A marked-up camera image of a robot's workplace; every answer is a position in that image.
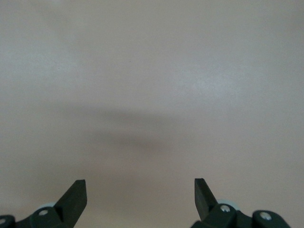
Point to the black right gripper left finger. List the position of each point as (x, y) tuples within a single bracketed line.
[(71, 202)]

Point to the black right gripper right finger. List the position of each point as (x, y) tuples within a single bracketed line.
[(204, 202)]

